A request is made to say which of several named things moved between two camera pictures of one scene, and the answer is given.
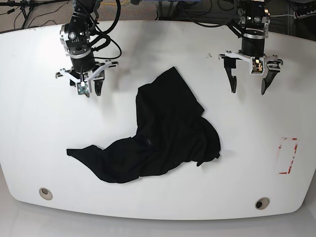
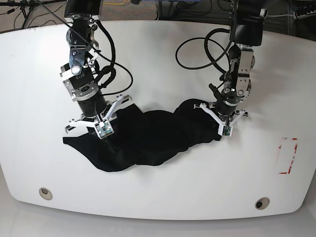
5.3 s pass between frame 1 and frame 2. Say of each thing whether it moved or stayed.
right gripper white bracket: moved
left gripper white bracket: moved
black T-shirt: moved
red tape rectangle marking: stayed
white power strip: stayed
